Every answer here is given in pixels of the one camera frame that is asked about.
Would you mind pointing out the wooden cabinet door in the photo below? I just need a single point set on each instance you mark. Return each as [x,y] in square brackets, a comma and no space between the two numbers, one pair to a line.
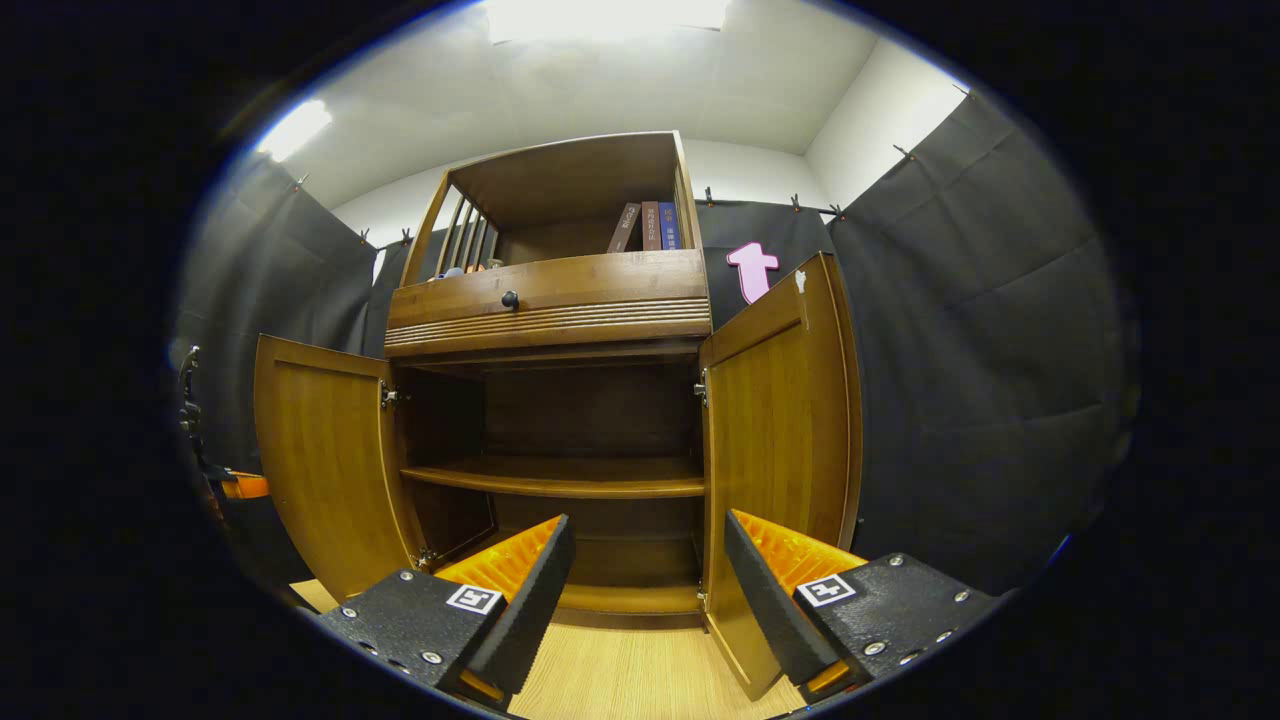
[330,460]
[770,430]

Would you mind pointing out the large ceiling light panel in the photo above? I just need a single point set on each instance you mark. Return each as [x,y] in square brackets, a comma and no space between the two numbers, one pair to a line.
[600,18]

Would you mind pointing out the blue book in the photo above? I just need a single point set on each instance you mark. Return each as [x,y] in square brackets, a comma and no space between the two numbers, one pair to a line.
[669,226]

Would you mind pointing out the wooden inner cabinet shelf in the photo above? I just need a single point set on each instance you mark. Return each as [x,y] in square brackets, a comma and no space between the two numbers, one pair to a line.
[580,478]

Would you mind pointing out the small ceiling light panel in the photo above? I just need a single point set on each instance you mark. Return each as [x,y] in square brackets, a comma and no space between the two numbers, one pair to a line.
[295,128]

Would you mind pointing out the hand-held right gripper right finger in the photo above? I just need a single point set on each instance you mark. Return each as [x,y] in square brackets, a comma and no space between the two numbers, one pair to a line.
[762,590]

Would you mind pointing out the brown book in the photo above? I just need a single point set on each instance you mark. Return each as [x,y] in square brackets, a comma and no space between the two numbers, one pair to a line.
[624,228]

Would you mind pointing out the metal door hinge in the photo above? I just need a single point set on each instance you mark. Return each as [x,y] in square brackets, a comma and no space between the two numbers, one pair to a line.
[390,396]
[701,388]
[427,558]

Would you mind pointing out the black backdrop cloth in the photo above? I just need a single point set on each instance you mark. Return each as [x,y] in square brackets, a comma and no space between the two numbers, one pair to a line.
[980,400]

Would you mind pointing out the maroon book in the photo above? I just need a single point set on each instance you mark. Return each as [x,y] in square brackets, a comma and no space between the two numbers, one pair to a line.
[651,226]

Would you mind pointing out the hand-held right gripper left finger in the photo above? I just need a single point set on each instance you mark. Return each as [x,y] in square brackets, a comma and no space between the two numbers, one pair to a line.
[540,590]

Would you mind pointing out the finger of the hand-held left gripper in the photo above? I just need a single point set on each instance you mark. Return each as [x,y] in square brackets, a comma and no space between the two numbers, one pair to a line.
[245,487]

